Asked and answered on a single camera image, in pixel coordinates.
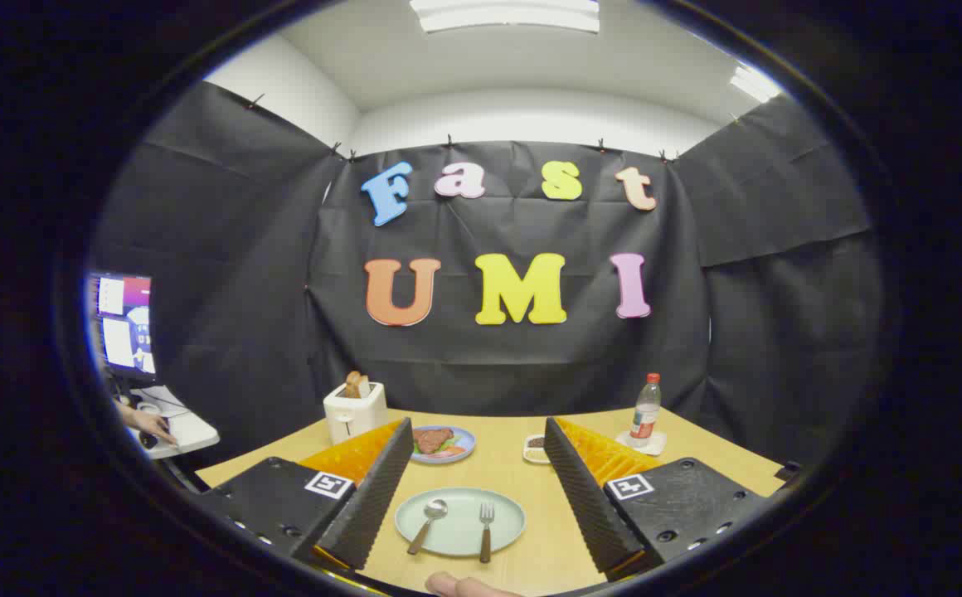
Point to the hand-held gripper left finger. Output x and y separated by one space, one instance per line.
373 506

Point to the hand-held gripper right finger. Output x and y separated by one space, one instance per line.
589 506

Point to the white divided condiment dish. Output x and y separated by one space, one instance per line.
535 453

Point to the brown steak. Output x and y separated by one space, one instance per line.
431 439

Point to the cream white toaster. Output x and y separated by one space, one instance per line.
355 419

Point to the white square coaster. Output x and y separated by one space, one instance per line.
657 448

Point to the pale green plate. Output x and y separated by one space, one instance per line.
460 531

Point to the orange carrot slice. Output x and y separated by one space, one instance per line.
448 453

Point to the green lettuce leaf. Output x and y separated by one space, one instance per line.
450 443

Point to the blue plate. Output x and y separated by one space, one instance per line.
464 452

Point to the clear bottle with red cap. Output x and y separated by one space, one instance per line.
645 414

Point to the toasted bread slice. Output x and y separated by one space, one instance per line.
354 385

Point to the black backdrop cloth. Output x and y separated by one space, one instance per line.
514 365

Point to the white side desk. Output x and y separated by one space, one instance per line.
191 427

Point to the black table clamp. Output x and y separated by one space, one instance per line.
789 470

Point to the computer monitor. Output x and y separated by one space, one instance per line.
124 323

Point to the ceiling light panel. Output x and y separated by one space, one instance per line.
506 15
755 83

